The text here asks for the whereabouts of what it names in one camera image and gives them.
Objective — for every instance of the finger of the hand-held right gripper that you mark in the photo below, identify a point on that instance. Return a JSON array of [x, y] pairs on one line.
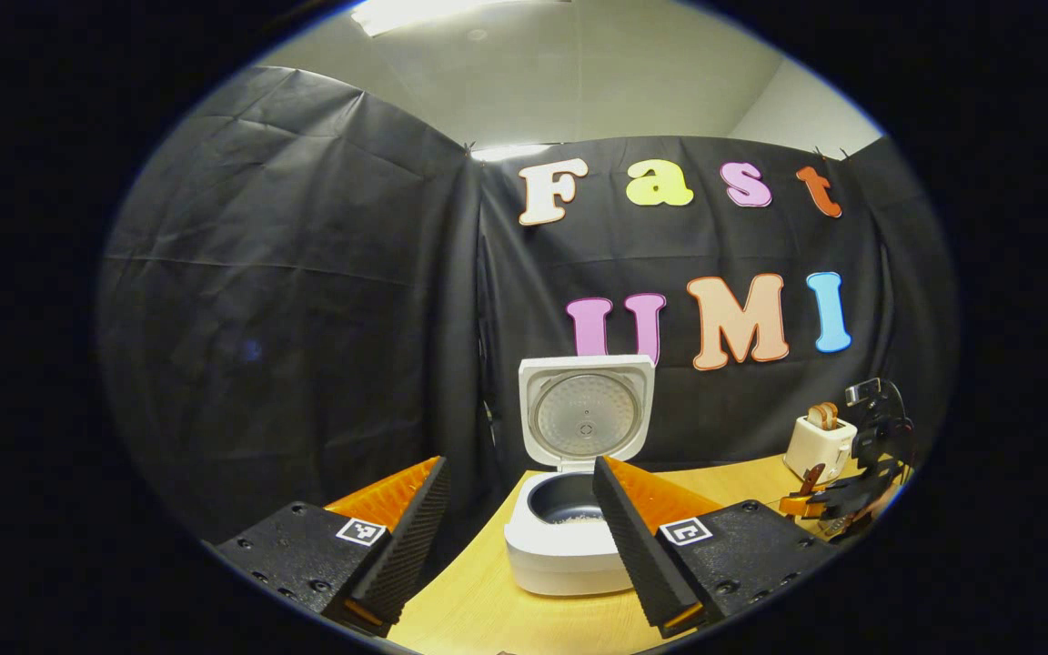
[[856, 526], [851, 496]]

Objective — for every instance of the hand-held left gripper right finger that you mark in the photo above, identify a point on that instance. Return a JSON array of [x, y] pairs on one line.
[[633, 546]]

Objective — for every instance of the brown wooden spoon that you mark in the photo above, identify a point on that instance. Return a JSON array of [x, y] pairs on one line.
[[811, 478]]

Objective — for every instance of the brown bread slice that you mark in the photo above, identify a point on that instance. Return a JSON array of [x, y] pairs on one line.
[[816, 418], [830, 414]]

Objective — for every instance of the black backdrop cloth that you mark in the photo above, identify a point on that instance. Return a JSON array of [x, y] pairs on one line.
[[306, 300]]

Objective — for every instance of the white rice cooker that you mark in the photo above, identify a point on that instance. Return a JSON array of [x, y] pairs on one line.
[[560, 564]]

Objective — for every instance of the ceiling light panel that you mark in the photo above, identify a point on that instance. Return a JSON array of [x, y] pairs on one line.
[[510, 152], [433, 11]]

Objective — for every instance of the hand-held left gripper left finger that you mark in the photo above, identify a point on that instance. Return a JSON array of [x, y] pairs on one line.
[[406, 555]]

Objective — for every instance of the white toaster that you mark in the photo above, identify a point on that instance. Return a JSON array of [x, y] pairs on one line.
[[815, 450]]

